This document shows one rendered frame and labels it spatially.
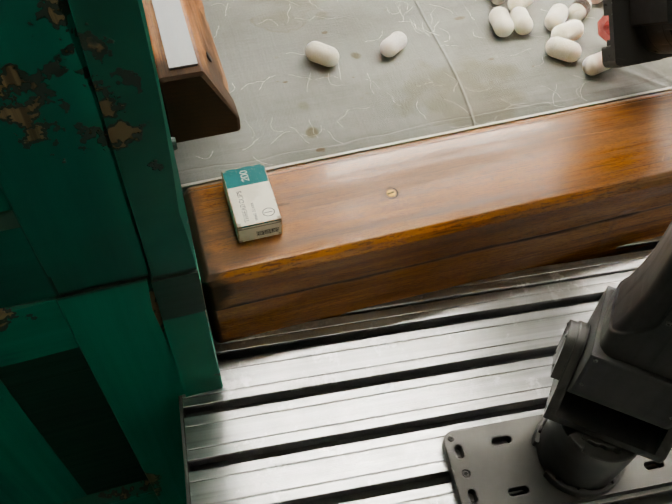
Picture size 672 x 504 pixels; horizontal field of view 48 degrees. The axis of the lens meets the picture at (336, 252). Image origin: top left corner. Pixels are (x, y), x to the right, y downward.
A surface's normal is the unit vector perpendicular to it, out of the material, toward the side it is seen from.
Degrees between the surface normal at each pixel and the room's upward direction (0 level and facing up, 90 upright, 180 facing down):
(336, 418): 0
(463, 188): 0
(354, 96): 0
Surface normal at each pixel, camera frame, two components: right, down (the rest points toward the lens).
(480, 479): 0.03, -0.58
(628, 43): 0.24, 0.22
